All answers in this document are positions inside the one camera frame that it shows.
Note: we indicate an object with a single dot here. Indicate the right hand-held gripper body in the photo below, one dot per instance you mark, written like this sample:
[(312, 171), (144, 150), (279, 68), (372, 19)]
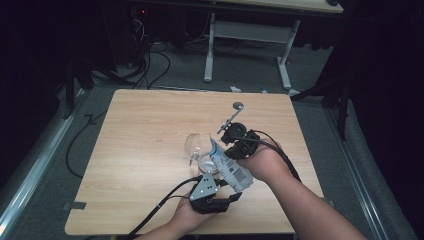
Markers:
[(243, 140)]

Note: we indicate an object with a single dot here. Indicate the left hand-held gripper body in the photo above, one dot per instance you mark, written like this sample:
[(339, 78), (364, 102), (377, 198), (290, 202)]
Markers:
[(206, 203)]

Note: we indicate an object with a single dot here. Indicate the white and blue pouch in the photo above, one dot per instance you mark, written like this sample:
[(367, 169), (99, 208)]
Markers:
[(233, 171)]

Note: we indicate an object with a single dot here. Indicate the clear glass jar with lid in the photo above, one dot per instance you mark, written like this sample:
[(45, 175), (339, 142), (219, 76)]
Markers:
[(206, 165)]

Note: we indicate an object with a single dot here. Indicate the person's left hand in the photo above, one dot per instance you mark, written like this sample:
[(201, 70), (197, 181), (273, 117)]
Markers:
[(190, 218)]

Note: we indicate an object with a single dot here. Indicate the person's right hand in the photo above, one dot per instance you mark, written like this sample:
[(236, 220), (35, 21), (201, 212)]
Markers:
[(266, 165)]

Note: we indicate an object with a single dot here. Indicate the white scrap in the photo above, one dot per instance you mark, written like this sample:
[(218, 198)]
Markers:
[(235, 89)]

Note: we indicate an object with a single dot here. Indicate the grey tape strip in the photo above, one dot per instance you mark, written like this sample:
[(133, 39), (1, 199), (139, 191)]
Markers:
[(75, 205), (331, 202)]

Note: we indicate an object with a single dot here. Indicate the black metal stand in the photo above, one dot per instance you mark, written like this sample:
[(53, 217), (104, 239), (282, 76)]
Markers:
[(343, 113), (70, 90)]

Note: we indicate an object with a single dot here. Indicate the dark box with red light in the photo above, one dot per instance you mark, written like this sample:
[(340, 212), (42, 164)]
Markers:
[(140, 20)]

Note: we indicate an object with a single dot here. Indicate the desk with white metal frame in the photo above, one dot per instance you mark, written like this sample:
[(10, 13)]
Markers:
[(253, 31)]

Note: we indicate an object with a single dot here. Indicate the metal floor rail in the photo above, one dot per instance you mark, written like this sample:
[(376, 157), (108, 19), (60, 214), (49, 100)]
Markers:
[(33, 173), (352, 166)]

